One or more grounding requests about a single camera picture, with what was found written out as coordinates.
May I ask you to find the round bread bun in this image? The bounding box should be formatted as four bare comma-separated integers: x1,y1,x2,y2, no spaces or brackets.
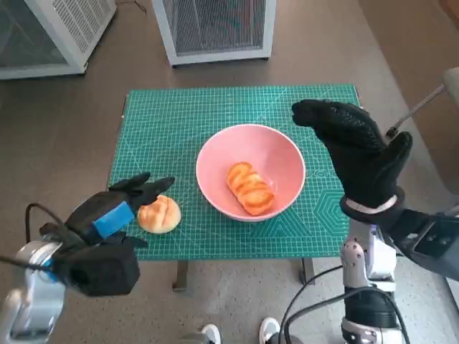
137,195,181,234

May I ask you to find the pink bowl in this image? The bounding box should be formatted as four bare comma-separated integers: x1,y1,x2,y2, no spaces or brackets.
195,123,307,223

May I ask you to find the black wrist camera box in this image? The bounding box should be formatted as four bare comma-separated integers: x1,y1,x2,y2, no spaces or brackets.
52,240,141,297
389,209,459,282

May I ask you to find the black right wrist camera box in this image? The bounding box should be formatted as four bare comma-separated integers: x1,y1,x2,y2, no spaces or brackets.
389,209,459,282

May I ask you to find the white desk panel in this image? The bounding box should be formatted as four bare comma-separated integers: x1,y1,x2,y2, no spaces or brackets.
444,277,459,309

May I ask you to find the green cutting mat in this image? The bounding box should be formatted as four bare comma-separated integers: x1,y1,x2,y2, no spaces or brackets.
107,83,397,262

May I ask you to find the robot right hand black glove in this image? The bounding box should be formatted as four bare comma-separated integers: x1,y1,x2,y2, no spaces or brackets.
290,99,413,209

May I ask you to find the robot left white shoe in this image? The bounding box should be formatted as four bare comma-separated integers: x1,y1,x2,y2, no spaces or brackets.
199,323,222,344

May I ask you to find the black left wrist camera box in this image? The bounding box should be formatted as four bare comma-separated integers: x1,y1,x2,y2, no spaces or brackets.
52,240,141,297

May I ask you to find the large white mesh cabinet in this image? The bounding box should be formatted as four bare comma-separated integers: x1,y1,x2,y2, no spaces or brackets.
0,0,118,80

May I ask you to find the robot left hand blue tape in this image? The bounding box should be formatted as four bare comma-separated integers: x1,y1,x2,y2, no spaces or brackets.
64,171,176,249

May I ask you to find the small white mesh cabinet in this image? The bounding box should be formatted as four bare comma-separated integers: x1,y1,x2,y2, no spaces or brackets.
151,0,277,67

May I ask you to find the robot white shoe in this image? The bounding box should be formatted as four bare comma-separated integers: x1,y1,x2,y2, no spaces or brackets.
199,323,222,344
258,316,283,344

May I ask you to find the long braided bread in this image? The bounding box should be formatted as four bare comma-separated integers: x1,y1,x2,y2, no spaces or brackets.
225,161,276,216

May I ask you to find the grey office chair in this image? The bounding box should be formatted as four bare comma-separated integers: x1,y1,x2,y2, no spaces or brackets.
385,67,459,196

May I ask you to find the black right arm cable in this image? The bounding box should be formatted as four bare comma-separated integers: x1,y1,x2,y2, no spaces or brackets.
285,289,347,344
279,264,344,344

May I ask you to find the robot right white shoe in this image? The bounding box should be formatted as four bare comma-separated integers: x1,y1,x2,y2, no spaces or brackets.
258,316,283,344

